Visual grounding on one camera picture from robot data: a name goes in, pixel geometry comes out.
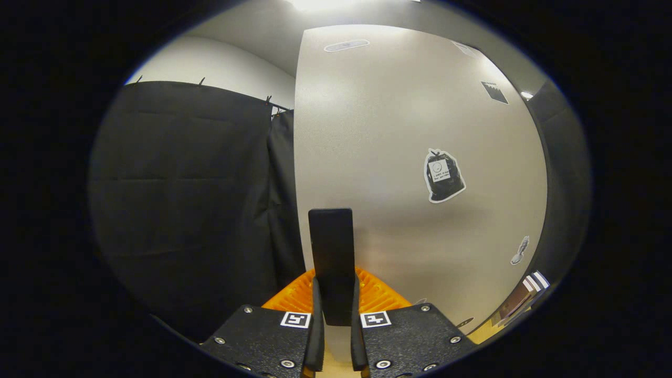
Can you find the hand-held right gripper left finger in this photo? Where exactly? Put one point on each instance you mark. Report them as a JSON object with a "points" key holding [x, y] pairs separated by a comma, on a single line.
{"points": [[316, 341]]}

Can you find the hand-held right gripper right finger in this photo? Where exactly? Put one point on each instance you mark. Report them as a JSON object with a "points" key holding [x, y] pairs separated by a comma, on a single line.
{"points": [[357, 341]]}

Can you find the light grey cabinet door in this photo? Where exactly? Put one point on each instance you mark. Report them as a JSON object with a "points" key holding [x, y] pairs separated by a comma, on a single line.
{"points": [[394, 131]]}

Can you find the black backdrop cloth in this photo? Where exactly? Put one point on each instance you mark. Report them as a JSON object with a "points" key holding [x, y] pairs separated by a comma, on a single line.
{"points": [[184, 199]]}

